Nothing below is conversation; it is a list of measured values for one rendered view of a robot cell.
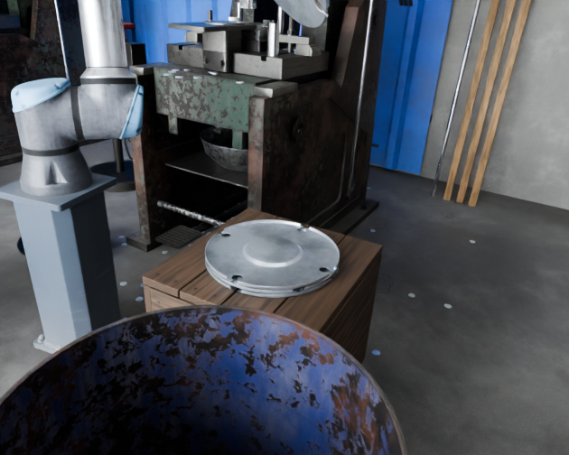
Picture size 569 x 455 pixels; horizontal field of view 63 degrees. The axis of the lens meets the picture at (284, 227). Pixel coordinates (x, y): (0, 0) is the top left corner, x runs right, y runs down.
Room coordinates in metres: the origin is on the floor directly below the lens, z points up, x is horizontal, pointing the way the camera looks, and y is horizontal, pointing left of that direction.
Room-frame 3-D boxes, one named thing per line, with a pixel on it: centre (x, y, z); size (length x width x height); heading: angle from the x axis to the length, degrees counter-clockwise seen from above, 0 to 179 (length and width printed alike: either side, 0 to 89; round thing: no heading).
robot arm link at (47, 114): (1.00, 0.53, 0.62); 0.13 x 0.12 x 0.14; 110
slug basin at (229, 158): (1.63, 0.15, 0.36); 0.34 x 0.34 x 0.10
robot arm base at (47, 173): (1.00, 0.53, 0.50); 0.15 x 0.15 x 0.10
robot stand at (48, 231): (1.00, 0.53, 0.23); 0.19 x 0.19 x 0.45; 71
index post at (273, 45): (1.43, 0.06, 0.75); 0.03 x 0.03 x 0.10; 60
